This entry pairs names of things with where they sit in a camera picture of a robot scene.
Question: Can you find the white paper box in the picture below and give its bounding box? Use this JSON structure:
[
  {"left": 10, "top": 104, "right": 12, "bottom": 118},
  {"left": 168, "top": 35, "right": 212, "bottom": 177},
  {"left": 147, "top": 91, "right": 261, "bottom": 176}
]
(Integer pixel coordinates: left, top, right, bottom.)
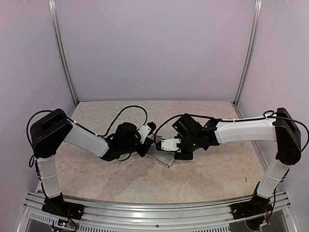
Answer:
[{"left": 147, "top": 135, "right": 174, "bottom": 168}]

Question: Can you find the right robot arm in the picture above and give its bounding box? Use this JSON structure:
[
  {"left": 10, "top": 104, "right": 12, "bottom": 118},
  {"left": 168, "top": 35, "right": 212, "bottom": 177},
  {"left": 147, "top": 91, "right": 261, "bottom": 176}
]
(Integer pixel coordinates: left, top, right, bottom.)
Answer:
[{"left": 172, "top": 108, "right": 301, "bottom": 215}]

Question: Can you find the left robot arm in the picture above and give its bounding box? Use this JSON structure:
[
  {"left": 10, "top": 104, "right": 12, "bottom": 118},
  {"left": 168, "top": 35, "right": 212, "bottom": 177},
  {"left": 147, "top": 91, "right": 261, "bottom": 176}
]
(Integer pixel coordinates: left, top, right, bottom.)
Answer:
[{"left": 26, "top": 109, "right": 156, "bottom": 215}]

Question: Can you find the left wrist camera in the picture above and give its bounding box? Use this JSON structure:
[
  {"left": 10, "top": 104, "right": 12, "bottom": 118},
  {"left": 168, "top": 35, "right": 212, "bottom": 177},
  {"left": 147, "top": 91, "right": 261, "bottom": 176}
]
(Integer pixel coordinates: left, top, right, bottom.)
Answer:
[{"left": 137, "top": 122, "right": 156, "bottom": 144}]

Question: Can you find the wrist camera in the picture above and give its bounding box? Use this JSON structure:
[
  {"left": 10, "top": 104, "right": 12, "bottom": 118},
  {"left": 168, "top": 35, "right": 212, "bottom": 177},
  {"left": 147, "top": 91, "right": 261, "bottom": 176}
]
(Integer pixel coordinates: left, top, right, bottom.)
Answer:
[
  {"left": 156, "top": 138, "right": 181, "bottom": 152},
  {"left": 137, "top": 122, "right": 156, "bottom": 144}
]

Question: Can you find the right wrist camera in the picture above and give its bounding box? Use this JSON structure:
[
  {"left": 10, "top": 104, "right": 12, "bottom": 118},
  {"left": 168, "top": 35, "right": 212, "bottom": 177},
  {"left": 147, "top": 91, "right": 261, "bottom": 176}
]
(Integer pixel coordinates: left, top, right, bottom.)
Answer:
[{"left": 156, "top": 138, "right": 181, "bottom": 152}]

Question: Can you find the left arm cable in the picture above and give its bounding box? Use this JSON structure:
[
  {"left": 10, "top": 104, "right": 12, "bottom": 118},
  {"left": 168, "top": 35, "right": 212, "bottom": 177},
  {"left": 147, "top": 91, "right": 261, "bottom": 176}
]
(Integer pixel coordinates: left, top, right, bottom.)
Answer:
[{"left": 26, "top": 105, "right": 148, "bottom": 169}]

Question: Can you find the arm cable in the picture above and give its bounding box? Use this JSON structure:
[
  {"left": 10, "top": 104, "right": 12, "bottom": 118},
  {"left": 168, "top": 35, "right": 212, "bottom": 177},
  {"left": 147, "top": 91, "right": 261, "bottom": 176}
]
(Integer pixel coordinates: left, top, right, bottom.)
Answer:
[
  {"left": 153, "top": 110, "right": 309, "bottom": 153},
  {"left": 26, "top": 105, "right": 148, "bottom": 169}
]

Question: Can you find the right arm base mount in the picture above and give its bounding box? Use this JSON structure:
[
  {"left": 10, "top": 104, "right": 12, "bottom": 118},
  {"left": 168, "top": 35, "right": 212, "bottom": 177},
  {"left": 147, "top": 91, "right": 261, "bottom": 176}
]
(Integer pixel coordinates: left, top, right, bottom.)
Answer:
[{"left": 230, "top": 200, "right": 272, "bottom": 220}]

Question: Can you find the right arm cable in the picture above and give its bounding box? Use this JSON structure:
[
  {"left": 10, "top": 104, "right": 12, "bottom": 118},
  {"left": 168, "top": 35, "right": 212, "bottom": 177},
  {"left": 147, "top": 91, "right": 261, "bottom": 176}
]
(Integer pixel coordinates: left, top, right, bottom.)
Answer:
[{"left": 153, "top": 110, "right": 309, "bottom": 153}]

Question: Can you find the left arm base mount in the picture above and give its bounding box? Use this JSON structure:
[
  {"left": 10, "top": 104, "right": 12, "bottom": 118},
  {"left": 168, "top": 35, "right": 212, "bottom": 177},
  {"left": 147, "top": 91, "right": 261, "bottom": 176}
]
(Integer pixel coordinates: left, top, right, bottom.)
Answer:
[{"left": 42, "top": 202, "right": 84, "bottom": 220}]

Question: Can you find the front aluminium rail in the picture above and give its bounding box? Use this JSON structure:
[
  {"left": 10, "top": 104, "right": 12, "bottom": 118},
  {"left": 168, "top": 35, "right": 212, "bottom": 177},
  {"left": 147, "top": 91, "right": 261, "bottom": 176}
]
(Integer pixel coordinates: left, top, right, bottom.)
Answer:
[{"left": 16, "top": 191, "right": 298, "bottom": 232}]

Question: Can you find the right aluminium frame post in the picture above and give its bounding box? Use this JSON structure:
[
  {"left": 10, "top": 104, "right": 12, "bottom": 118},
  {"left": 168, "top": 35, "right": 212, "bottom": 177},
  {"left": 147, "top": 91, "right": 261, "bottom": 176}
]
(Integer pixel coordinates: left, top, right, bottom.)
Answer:
[{"left": 233, "top": 0, "right": 263, "bottom": 107}]

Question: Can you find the aluminium frame post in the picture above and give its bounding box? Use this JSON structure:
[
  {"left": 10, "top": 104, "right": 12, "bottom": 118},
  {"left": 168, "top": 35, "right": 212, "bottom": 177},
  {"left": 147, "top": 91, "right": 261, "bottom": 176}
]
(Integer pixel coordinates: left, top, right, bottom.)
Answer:
[
  {"left": 48, "top": 0, "right": 79, "bottom": 107},
  {"left": 233, "top": 0, "right": 263, "bottom": 107}
]

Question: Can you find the left aluminium frame post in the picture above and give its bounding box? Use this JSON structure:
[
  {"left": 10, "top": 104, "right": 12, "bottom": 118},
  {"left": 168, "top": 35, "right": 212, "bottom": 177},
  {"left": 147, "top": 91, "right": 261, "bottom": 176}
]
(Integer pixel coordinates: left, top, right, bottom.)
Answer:
[{"left": 48, "top": 0, "right": 79, "bottom": 107}]

